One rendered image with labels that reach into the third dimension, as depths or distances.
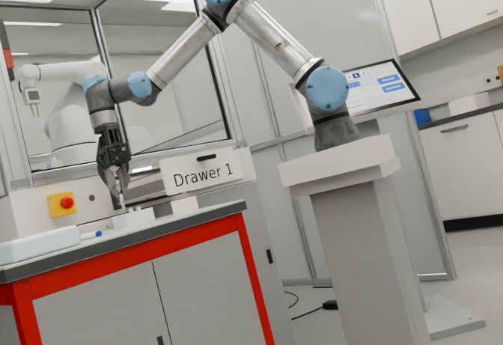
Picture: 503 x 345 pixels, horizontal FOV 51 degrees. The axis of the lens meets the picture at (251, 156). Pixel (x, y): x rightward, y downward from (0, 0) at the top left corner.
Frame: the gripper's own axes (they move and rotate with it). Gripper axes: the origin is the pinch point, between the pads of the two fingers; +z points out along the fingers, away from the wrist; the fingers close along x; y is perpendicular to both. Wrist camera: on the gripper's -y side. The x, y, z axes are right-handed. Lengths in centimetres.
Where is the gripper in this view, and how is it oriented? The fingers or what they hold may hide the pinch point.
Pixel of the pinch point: (119, 193)
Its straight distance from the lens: 162.9
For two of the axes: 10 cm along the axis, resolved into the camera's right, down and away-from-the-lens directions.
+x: 8.1, -1.8, 5.6
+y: 5.4, -1.7, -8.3
